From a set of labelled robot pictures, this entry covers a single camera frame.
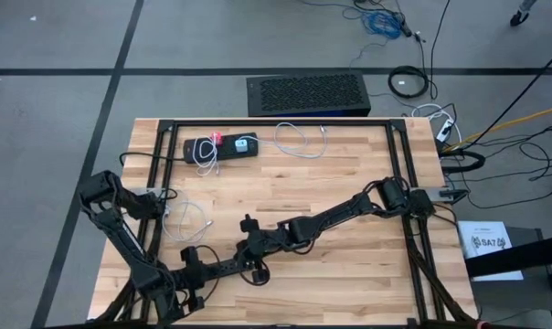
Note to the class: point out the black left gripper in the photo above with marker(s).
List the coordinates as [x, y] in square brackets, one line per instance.
[191, 276]

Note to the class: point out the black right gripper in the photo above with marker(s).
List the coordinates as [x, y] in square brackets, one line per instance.
[264, 242]

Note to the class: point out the white USB charger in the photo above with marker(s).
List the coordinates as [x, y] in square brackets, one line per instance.
[241, 146]

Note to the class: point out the pink USB charger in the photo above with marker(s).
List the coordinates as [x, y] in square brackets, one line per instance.
[217, 138]

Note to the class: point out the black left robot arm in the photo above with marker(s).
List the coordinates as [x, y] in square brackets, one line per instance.
[120, 228]

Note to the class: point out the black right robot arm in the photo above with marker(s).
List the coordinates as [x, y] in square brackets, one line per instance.
[331, 215]

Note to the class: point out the black computer case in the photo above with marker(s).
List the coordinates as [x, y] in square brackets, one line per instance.
[308, 93]

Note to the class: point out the white floor power strip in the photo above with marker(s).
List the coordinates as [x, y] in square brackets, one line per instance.
[444, 130]

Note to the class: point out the white printed paper sheet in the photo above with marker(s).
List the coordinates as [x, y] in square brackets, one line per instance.
[486, 256]

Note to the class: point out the black beam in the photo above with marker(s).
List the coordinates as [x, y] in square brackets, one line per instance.
[523, 256]

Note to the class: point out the grey side table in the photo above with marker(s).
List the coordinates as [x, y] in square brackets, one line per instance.
[532, 297]

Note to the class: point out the grey leg with black caster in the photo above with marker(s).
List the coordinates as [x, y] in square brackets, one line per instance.
[517, 18]

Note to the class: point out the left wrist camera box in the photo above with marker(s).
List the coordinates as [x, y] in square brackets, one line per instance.
[189, 254]

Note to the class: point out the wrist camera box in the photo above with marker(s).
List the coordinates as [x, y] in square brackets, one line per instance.
[248, 225]
[189, 254]

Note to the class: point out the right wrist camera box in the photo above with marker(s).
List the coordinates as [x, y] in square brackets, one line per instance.
[248, 225]

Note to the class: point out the black table frame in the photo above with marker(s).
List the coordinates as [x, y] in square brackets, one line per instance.
[280, 122]

